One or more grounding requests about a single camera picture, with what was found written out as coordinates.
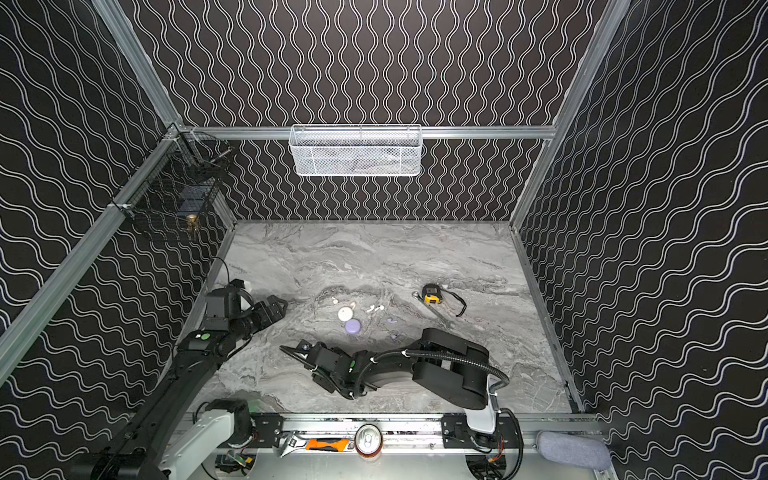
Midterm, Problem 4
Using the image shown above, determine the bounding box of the adjustable wrench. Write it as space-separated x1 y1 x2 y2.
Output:
273 432 309 458

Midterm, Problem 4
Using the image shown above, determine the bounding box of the white wire mesh basket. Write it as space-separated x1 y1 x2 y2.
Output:
288 124 424 177

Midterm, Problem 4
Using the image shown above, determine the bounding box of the white round earbud case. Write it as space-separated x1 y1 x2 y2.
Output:
337 306 354 323

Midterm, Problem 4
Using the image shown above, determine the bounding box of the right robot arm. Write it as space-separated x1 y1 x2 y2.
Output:
280 328 510 451

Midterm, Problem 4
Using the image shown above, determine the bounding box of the orange utility knife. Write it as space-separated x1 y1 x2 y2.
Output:
305 438 353 453

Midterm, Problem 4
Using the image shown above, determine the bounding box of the yellow black tape measure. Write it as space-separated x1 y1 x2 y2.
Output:
420 283 467 317

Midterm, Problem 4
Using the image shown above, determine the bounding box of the purple round earbud case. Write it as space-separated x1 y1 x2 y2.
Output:
344 318 362 335

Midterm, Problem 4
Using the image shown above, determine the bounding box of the metal rod tool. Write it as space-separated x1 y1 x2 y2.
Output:
412 291 452 329

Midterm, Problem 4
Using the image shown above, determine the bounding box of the soda can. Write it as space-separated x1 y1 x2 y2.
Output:
354 424 384 460

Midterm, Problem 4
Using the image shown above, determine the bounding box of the brass object in basket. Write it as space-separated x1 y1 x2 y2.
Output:
186 214 200 234

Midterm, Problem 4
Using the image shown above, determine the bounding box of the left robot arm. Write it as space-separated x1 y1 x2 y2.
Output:
66 279 288 479

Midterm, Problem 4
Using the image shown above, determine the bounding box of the black wire basket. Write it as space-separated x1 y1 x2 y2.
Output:
118 131 233 244

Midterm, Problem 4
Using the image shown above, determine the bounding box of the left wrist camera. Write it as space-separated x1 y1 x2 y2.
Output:
205 279 254 319

